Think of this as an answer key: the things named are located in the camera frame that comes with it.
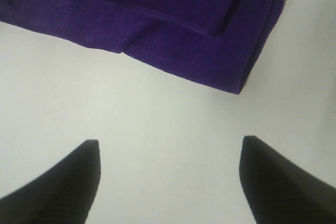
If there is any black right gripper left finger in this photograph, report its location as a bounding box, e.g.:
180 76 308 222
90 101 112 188
1 140 101 223

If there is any purple towel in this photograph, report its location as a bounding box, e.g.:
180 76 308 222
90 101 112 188
1 0 285 94

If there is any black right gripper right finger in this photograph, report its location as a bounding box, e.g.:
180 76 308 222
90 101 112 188
239 136 335 223

